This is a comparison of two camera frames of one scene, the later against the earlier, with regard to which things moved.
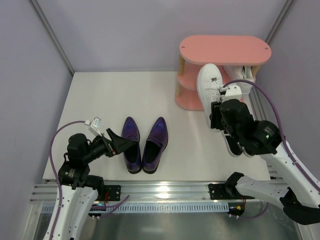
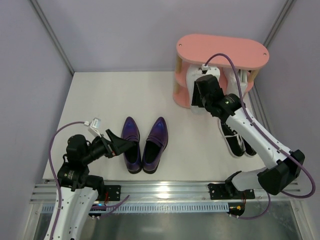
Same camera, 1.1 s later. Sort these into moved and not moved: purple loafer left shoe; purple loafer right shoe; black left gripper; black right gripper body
Moved: black right gripper body
Not moved: purple loafer right shoe; purple loafer left shoe; black left gripper
